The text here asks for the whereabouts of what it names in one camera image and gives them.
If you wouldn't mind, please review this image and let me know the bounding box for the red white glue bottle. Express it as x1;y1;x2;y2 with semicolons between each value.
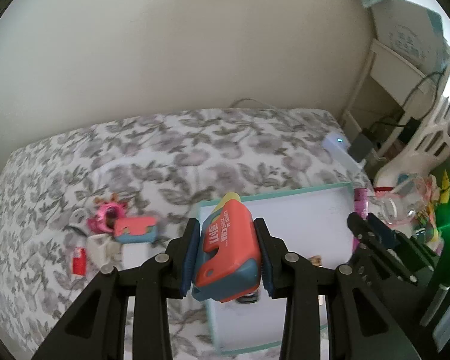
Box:
72;246;87;277

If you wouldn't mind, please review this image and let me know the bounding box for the white router box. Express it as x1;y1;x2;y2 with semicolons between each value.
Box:
322;132;366;176

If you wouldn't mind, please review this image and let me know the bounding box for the red teal stapler toy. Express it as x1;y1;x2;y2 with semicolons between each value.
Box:
193;193;262;303
113;216;158;244

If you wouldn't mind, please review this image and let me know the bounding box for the floral grey white bedspread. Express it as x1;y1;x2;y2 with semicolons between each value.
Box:
0;108;371;359

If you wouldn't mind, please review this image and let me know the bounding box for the white ribbed plastic item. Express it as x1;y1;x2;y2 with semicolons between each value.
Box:
86;234;122;269

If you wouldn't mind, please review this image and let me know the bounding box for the teal rimmed white box lid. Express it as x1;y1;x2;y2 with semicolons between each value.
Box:
205;183;354;355

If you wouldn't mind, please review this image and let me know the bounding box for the white laundry basket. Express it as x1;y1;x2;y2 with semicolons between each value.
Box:
374;62;450;187

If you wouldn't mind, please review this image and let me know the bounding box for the magenta packet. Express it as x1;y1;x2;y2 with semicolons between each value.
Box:
352;187;369;252

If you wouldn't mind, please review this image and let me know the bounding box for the white oval tag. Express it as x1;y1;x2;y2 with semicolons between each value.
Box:
66;208;90;237

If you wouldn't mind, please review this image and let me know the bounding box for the white cable on bed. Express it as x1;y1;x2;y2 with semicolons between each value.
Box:
227;97;271;111

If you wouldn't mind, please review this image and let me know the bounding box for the black toy car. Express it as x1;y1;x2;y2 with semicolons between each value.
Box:
235;289;259;304

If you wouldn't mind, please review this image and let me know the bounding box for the pink doll toy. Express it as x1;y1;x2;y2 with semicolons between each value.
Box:
87;193;128;234

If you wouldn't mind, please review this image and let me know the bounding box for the white shelf unit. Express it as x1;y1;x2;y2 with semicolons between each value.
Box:
339;0;450;159

